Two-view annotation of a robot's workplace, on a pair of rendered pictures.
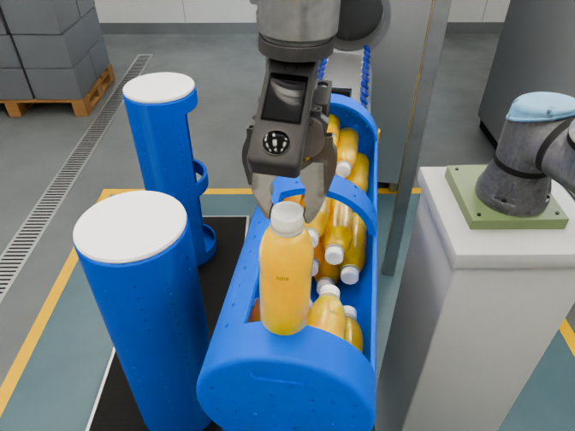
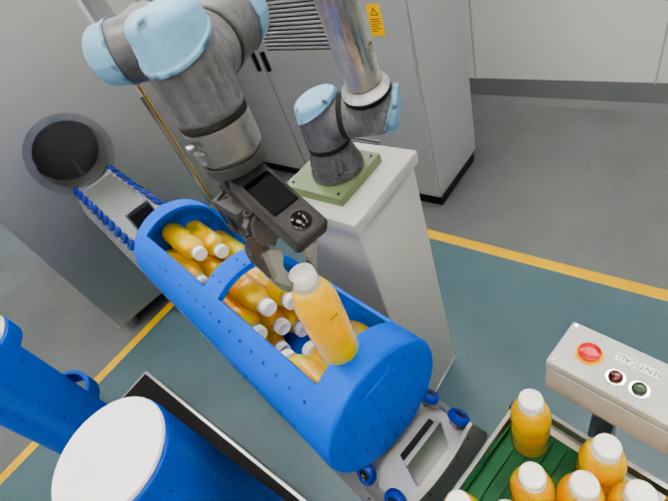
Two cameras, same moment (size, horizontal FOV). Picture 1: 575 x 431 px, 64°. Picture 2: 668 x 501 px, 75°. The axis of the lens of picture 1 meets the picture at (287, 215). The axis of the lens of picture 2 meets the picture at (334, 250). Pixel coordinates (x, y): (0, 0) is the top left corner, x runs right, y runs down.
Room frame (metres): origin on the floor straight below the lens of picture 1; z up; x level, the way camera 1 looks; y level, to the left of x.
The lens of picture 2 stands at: (0.03, 0.22, 1.87)
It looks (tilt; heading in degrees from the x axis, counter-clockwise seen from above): 43 degrees down; 324
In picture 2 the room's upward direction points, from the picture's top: 24 degrees counter-clockwise
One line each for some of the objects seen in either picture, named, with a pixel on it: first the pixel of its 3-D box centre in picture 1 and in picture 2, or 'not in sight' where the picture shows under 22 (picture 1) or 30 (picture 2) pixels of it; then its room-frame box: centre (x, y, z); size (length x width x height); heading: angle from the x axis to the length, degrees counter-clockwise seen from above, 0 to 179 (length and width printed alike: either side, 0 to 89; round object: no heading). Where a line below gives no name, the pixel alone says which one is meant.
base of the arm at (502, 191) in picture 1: (518, 176); (333, 153); (0.81, -0.49, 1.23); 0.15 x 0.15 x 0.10
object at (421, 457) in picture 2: not in sight; (423, 450); (0.30, 0.02, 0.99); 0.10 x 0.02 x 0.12; 81
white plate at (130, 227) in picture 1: (131, 223); (109, 454); (0.89, 0.40, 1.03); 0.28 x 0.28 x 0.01
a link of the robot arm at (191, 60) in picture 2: not in sight; (188, 65); (0.44, -0.01, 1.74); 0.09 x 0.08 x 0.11; 114
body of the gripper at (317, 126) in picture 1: (295, 92); (250, 192); (0.44, -0.01, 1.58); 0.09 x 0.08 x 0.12; 171
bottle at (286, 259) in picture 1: (285, 274); (323, 317); (0.41, 0.00, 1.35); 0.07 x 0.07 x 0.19
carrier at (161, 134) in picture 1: (176, 179); (61, 407); (1.73, 0.51, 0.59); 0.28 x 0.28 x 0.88
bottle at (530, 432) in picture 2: not in sight; (530, 423); (0.15, -0.13, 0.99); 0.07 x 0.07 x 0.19
